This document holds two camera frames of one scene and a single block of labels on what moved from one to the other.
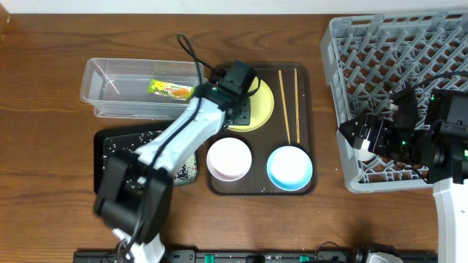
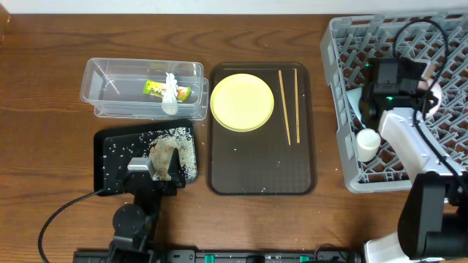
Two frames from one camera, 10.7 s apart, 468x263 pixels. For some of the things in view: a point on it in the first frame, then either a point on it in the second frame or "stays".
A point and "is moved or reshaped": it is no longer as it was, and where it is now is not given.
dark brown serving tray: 291,123 stays
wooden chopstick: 297,106 stays
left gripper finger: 243,117 to 175,169
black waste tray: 109,142 stays
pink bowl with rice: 229,159 is moved or reshaped
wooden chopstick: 284,106 stays
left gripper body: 240,114 to 154,180
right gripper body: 368,132 to 368,107
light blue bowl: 289,168 to 354,97
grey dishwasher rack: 368,58 stays
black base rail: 311,256 stays
